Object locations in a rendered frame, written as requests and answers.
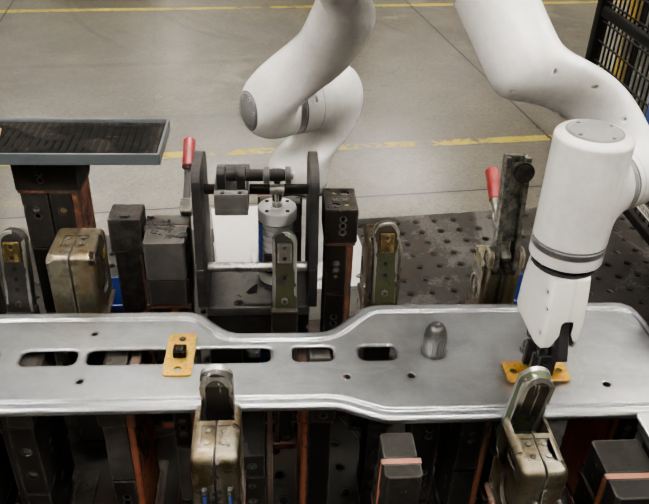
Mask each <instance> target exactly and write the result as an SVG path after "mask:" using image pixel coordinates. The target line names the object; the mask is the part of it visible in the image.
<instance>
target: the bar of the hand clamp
mask: <svg viewBox="0 0 649 504"><path fill-rule="evenodd" d="M534 174H535V170H534V167H533V166H532V157H530V155H529V154H527V153H504V154H503V160H502V168H501V176H500V184H499V192H498V200H497V208H496V216H495V224H494V232H493V240H492V247H493V249H494V253H495V260H494V266H493V268H492V269H493V270H494V271H497V270H498V267H499V259H500V252H501V244H502V241H511V244H510V253H512V259H510V260H509V261H508V266H509V267H510V268H511V270H517V264H518V257H519V250H520V243H521V236H522V229H523V222H524V215H525V208H526V201H527V194H528V187H529V181H530V180H532V178H533V177H534Z"/></svg>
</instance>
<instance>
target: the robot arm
mask: <svg viewBox="0 0 649 504"><path fill-rule="evenodd" d="M451 1H452V3H453V5H454V7H455V9H456V12H457V14H458V16H459V18H460V20H461V23H462V25H463V27H464V29H465V31H466V34H467V36H468V38H469V40H470V42H471V44H472V47H473V49H474V51H475V53H476V55H477V58H478V60H479V62H480V64H481V67H482V69H483V71H484V73H485V75H486V77H487V79H488V81H489V83H490V85H491V86H492V88H493V89H494V91H495V92H496V93H497V94H498V95H499V96H501V97H502V98H504V99H507V100H511V101H516V102H524V103H529V104H534V105H538V106H542V107H545V108H547V109H550V110H552V111H554V112H556V113H558V114H559V115H561V116H562V117H564V118H565V119H566V120H567V121H565V122H563V123H561V124H559V125H558V126H557V127H556V128H555V129H554V133H553V137H552V142H551V147H550V151H549V156H548V161H547V165H546V170H545V175H544V179H543V184H542V188H541V193H540V198H539V202H538V207H537V212H536V216H535V221H534V226H533V230H532V234H531V239H530V244H529V251H530V254H531V255H530V257H529V260H528V263H527V266H526V269H525V272H524V276H523V279H522V283H521V287H520V291H519V294H518V299H517V304H518V308H519V311H520V313H521V315H522V318H523V320H524V322H525V324H526V326H527V336H528V337H530V339H526V343H525V347H524V352H523V356H522V363H523V364H525V365H526V364H529V362H530V364H529V368H530V367H534V366H541V367H545V368H547V369H548V370H549V371H550V374H551V376H552V375H553V372H554V368H555V364H556V362H567V358H568V345H569V346H570V347H574V346H575V345H576V343H577V341H578V339H579V336H580V333H581V329H582V326H583V322H584V317H585V313H586V308H587V302H588V296H589V290H590V282H591V275H593V274H594V273H595V271H596V269H598V268H599V267H600V266H601V264H602V262H603V258H604V255H605V251H606V248H607V245H608V241H609V237H610V234H611V230H612V227H613V225H614V223H615V221H616V219H617V218H618V217H619V216H620V214H621V213H622V212H624V211H626V210H629V209H631V208H634V207H637V206H640V205H642V204H644V203H647V202H648V201H649V125H648V123H647V121H646V119H645V117H644V115H643V113H642V111H641V110H640V108H639V106H638V105H637V103H636V101H635V100H634V98H633V97H632V96H631V94H630V93H629V92H628V91H627V89H626V88H625V87H624V86H623V85H622V84H621V83H620V82H619V81H618V80H617V79H616V78H614V77H613V76H612V75H611V74H609V73H608V72H607V71H605V70H604V69H602V68H600V67H599V66H597V65H596V64H594V63H592V62H590V61H588V60H587V59H585V58H583V57H581V56H579V55H577V54H575V53H573V52H572V51H570V50H569V49H567V48H566V47H565V46H564V45H563V44H562V43H561V41H560V40H559V38H558V36H557V34H556V32H555V30H554V28H553V25H552V23H551V21H550V19H549V16H548V14H547V12H546V10H545V7H544V5H543V3H542V1H541V0H451ZM375 21H376V12H375V7H374V4H373V1H372V0H315V2H314V5H313V7H312V9H311V11H310V13H309V16H308V18H307V20H306V22H305V24H304V26H303V28H302V30H301V31H300V32H299V34H298V35H297V36H296V37H295V38H294V39H293V40H291V41H290V42H289V43H288V44H286V45H285V46H284V47H283V48H282V49H280V50H279V51H278V52H277V53H275V54H274V55H273V56H272V57H270V58H269V59H268V60H267V61H266V62H265V63H263V64H262V65H261V66H260V67H259V68H258V69H257V70H256V71H255V72H254V73H253V74H252V75H251V77H250V78H249V79H248V81H247V82H246V84H245V86H244V88H243V90H242V93H241V98H240V107H239V109H240V112H241V116H242V119H243V122H244V124H245V125H246V127H247V128H248V129H249V130H250V131H251V132H252V133H253V134H255V135H256V136H259V137H261V138H265V139H279V138H284V137H288V136H289V137H288V138H287V139H286V140H285V141H284V142H282V143H281V144H280V145H279V146H278V147H277V148H276V149H275V150H274V151H273V152H272V154H271V155H270V157H269V160H268V166H269V169H271V168H283V169H285V166H291V169H292V170H293V171H294V179H291V184H307V155H308V151H317V153H318V160H319V170H320V192H322V190H323V188H327V186H328V171H329V164H330V161H331V159H332V157H333V155H334V154H335V152H336V151H337V150H338V148H339V147H340V146H341V144H342V143H343V142H344V140H345V139H346V138H347V136H348V135H349V133H350V132H351V130H352V129H353V127H354V126H355V124H356V122H357V120H358V118H359V116H360V113H361V110H362V106H363V87H362V83H361V80H360V78H359V76H358V74H357V73H356V71H355V70H354V69H353V68H352V67H350V65H351V63H352V62H353V61H354V60H355V58H356V57H357V56H358V54H359V53H360V51H361V50H362V48H363V46H364V45H365V43H366V41H367V40H368V38H369V36H370V35H371V33H372V31H373V28H374V25H375ZM553 343H555V344H554V346H551V345H552V344H553Z"/></svg>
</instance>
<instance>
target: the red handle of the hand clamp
mask: <svg viewBox="0 0 649 504"><path fill-rule="evenodd" d="M485 176H486V183H487V190H488V197H489V202H491V209H492V216H493V223H494V224H495V216H496V208H497V200H498V192H499V184H500V172H499V169H498V168H495V167H493V166H492V167H489V168H488V169H487V170H486V171H485ZM510 259H512V253H510V248H509V242H508V241H502V244H501V252H500V259H499V262H508V261H509V260H510Z"/></svg>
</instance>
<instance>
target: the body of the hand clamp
mask: <svg viewBox="0 0 649 504"><path fill-rule="evenodd" d="M486 246H492V245H476V248H475V254H474V260H473V266H472V272H471V278H470V283H469V289H468V295H467V301H466V302H465V304H514V299H515V295H516V290H517V285H518V281H519V276H520V271H521V268H518V266H517V270H511V268H510V267H509V266H508V262H499V267H498V270H497V271H494V270H493V269H492V268H488V267H487V266H486V263H485V260H484V258H483V255H484V250H485V247H486Z"/></svg>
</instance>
